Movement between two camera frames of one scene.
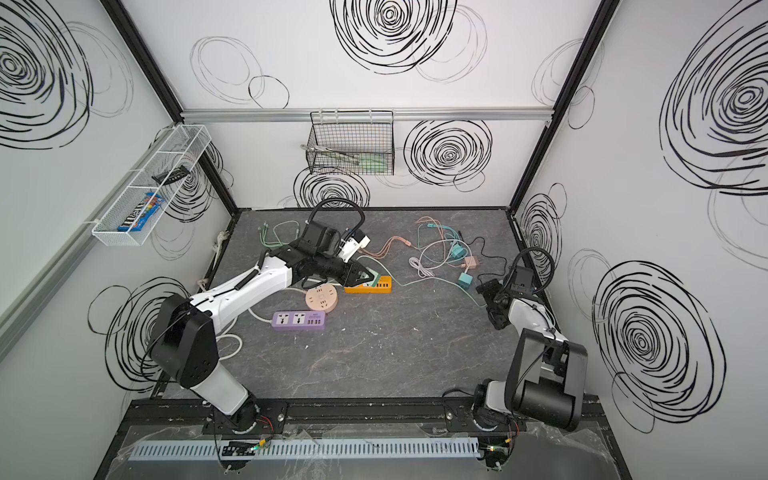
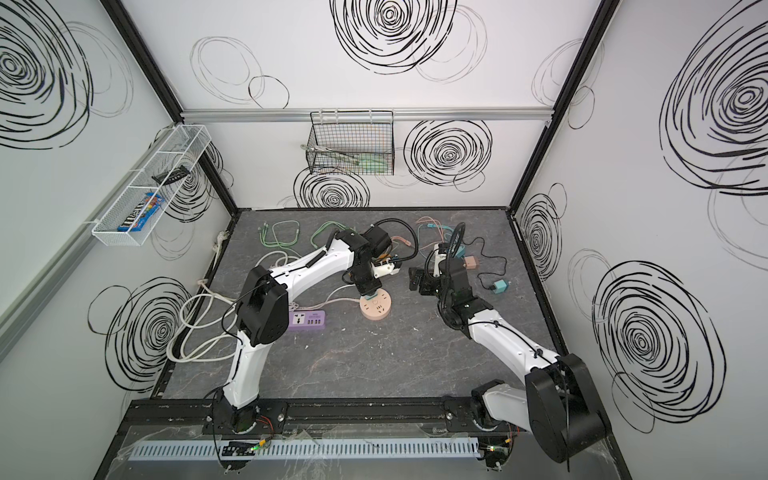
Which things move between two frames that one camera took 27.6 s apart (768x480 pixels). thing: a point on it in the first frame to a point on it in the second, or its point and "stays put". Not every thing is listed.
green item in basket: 373,165 stays put
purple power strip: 298,320 stays put
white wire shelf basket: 136,213 stays put
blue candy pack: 149,211 stays put
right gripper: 495,300 to 424,282
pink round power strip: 322,298 to 378,307
